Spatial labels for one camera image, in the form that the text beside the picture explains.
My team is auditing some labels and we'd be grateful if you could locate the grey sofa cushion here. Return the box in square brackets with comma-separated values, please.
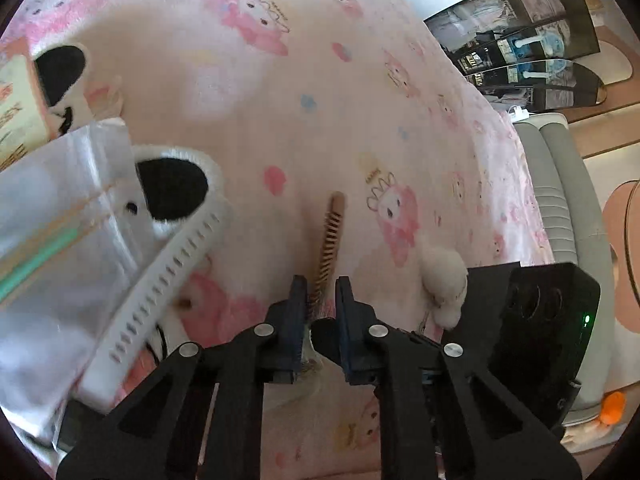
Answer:
[514, 113, 615, 417]

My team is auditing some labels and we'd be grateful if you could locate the dark glass cabinet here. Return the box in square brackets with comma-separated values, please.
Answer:
[425, 0, 606, 113]

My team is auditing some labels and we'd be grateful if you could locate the black white plush toy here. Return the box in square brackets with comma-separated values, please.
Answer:
[35, 44, 229, 246]

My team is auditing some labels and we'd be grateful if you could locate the white fluffy keychain plush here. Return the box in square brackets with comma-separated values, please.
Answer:
[420, 244, 469, 330]

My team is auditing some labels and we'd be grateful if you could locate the black storage box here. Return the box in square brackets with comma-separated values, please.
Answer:
[460, 262, 521, 361]

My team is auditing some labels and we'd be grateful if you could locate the pink cartoon print blanket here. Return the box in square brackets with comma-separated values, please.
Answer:
[0, 0, 557, 480]

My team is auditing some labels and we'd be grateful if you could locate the brown wooden comb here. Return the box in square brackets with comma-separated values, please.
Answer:
[307, 192, 346, 321]

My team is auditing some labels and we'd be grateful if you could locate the orange small toy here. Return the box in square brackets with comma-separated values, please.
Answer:
[599, 391, 626, 426]

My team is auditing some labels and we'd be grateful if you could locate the printed card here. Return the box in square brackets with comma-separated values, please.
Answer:
[0, 38, 58, 170]

